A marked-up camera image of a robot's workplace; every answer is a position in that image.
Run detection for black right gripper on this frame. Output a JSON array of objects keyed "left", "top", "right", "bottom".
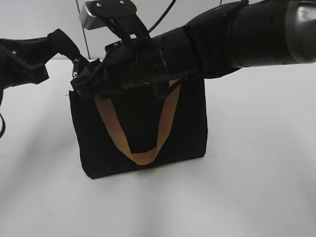
[{"left": 71, "top": 37, "right": 163, "bottom": 97}]

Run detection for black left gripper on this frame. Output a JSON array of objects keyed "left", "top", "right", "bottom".
[{"left": 0, "top": 29, "right": 88, "bottom": 89}]

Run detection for black tote bag tan handles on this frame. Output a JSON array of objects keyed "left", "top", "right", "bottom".
[{"left": 69, "top": 79, "right": 208, "bottom": 179}]

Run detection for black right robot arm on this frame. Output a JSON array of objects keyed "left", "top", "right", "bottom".
[{"left": 71, "top": 0, "right": 316, "bottom": 98}]

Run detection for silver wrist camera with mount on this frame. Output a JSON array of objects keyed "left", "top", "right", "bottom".
[{"left": 79, "top": 0, "right": 150, "bottom": 45}]

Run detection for black cable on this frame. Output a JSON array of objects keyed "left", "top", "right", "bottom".
[{"left": 148, "top": 0, "right": 177, "bottom": 32}]

